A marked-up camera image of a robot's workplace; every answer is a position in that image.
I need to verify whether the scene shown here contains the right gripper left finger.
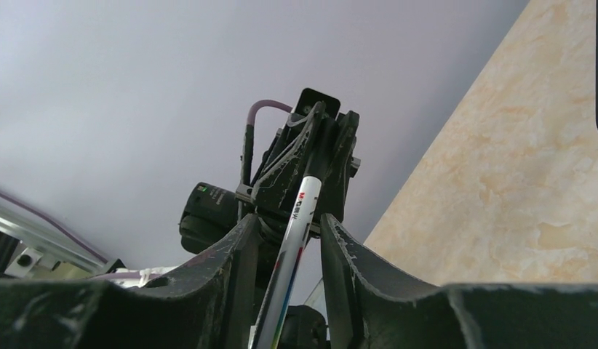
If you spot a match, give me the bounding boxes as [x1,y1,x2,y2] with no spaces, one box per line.
[0,214,259,348]

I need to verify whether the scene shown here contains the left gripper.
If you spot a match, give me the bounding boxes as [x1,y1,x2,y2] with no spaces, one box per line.
[236,103,360,238]

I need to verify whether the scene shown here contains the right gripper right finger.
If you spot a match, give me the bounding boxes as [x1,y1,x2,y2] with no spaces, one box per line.
[321,214,598,348]

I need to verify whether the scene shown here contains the black cap white marker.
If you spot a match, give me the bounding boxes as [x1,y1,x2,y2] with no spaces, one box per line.
[250,126,330,348]

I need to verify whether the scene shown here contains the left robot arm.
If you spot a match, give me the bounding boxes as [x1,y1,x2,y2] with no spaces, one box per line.
[179,100,360,254]

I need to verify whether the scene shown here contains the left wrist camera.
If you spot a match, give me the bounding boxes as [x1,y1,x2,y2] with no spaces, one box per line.
[291,87,340,118]

